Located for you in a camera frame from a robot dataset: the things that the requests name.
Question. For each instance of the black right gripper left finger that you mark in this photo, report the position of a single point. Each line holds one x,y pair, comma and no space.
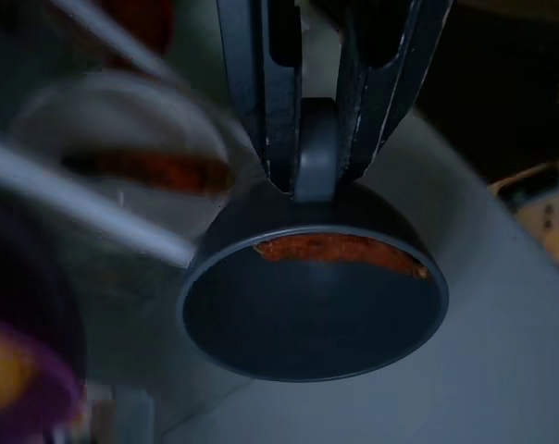
247,69

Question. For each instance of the orange-red food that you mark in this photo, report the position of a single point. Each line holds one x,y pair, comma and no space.
335,252

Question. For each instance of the grey fridge cabinet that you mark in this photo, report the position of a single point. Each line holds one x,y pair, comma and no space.
492,351

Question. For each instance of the clear bowl with red food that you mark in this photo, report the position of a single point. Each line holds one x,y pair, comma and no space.
122,120

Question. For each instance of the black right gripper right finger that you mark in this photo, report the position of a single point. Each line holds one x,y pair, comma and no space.
353,129

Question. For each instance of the white-rimmed fridge shelf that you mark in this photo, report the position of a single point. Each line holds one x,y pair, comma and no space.
76,203
117,39

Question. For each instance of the yellow food package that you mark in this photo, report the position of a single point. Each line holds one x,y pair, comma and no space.
545,217

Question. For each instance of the purple bowl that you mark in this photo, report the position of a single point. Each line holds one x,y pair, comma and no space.
20,398

